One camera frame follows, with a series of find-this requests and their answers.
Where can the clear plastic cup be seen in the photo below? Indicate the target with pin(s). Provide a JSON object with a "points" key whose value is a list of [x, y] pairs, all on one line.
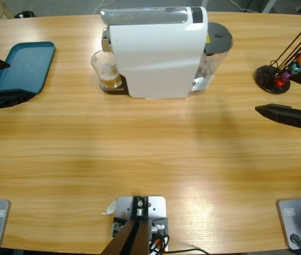
{"points": [[106, 71]]}

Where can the white capsule coffee machine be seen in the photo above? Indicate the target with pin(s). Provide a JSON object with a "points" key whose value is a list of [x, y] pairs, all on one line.
{"points": [[153, 53]]}

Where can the red coffee capsule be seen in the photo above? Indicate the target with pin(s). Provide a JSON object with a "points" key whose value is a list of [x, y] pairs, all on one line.
{"points": [[280, 83]]}

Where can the purple coffee capsule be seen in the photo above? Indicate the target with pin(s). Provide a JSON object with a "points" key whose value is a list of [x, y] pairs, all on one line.
{"points": [[285, 76]]}

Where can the teal coffee capsule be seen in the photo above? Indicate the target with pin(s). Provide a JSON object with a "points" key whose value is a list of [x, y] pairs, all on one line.
{"points": [[295, 67]]}

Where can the teal plastic tray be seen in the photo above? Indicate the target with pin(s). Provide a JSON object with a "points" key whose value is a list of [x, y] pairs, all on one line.
{"points": [[25, 66]]}

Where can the black capsule holder with rods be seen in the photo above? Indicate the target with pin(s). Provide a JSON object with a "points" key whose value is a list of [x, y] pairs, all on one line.
{"points": [[266, 77]]}

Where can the small black floor object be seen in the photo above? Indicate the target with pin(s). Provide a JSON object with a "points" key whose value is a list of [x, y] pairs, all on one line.
{"points": [[26, 14]]}

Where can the white metal table leg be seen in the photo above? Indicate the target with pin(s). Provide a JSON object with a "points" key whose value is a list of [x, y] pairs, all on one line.
{"points": [[205, 2], [268, 5]]}

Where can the curled white tape piece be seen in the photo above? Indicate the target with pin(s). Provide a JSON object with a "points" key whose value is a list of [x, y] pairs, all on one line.
{"points": [[111, 208]]}

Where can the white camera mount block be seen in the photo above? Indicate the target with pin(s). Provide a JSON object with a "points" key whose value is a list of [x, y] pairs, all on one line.
{"points": [[157, 205]]}

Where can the dark camera post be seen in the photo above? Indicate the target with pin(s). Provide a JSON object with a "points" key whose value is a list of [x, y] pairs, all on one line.
{"points": [[132, 239]]}

